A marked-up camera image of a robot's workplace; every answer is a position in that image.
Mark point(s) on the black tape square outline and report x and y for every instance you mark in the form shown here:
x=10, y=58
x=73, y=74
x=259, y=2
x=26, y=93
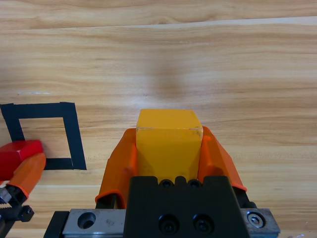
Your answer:
x=71, y=129

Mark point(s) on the red wooden cube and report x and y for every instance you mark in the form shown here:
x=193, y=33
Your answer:
x=17, y=153

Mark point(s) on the yellow wooden cube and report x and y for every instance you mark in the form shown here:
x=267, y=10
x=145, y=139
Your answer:
x=168, y=143

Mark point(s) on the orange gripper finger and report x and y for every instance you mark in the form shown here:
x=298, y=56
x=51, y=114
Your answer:
x=218, y=158
x=116, y=168

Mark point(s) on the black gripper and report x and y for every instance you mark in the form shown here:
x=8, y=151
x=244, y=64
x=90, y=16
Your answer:
x=24, y=213

